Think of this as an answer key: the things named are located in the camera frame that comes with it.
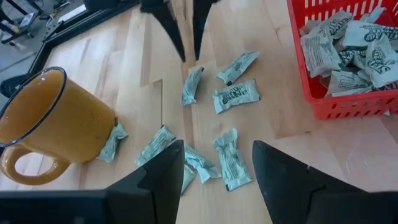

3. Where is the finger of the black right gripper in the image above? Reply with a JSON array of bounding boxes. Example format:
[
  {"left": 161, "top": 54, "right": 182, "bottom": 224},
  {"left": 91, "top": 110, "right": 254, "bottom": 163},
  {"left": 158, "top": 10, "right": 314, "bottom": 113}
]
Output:
[
  {"left": 139, "top": 0, "right": 187, "bottom": 62},
  {"left": 192, "top": 0, "right": 220, "bottom": 61}
]

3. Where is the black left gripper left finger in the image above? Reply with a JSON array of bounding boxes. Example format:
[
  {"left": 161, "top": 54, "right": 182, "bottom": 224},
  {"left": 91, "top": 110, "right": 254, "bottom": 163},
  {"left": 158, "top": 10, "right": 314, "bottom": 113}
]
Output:
[{"left": 0, "top": 139, "right": 185, "bottom": 224}]

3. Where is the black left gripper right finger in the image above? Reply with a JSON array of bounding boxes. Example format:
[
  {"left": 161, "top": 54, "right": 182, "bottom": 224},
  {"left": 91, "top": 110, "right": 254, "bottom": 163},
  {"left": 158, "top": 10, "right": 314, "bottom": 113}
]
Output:
[{"left": 252, "top": 140, "right": 398, "bottom": 224}]

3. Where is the red slotted plastic basket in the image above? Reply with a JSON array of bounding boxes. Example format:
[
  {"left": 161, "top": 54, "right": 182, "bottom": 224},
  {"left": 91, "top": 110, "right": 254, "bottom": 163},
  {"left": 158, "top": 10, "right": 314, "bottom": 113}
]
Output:
[{"left": 286, "top": 0, "right": 398, "bottom": 121}]

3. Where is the white green sweetener packet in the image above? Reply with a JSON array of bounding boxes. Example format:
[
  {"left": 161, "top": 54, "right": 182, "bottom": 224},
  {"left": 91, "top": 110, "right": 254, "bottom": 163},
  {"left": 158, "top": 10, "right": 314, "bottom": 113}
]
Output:
[
  {"left": 300, "top": 27, "right": 343, "bottom": 78},
  {"left": 213, "top": 78, "right": 261, "bottom": 114},
  {"left": 213, "top": 128, "right": 253, "bottom": 192},
  {"left": 325, "top": 70, "right": 373, "bottom": 98},
  {"left": 360, "top": 6, "right": 388, "bottom": 24},
  {"left": 183, "top": 144, "right": 222, "bottom": 184},
  {"left": 181, "top": 67, "right": 205, "bottom": 106},
  {"left": 365, "top": 34, "right": 398, "bottom": 88},
  {"left": 134, "top": 124, "right": 177, "bottom": 167},
  {"left": 341, "top": 20, "right": 398, "bottom": 48},
  {"left": 96, "top": 123, "right": 129, "bottom": 164},
  {"left": 182, "top": 164, "right": 197, "bottom": 194},
  {"left": 323, "top": 9, "right": 354, "bottom": 40},
  {"left": 216, "top": 50, "right": 260, "bottom": 86},
  {"left": 338, "top": 49, "right": 368, "bottom": 70}
]

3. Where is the yellow enamel mug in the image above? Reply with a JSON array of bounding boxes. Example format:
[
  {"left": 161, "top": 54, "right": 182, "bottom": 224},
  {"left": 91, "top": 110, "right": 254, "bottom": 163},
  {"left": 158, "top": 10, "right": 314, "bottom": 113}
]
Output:
[{"left": 0, "top": 66, "right": 116, "bottom": 187}]

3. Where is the black aluminium table frame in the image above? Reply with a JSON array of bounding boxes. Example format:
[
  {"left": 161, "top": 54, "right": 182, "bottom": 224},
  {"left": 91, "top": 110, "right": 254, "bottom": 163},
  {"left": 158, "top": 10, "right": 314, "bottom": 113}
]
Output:
[{"left": 0, "top": 0, "right": 141, "bottom": 98}]

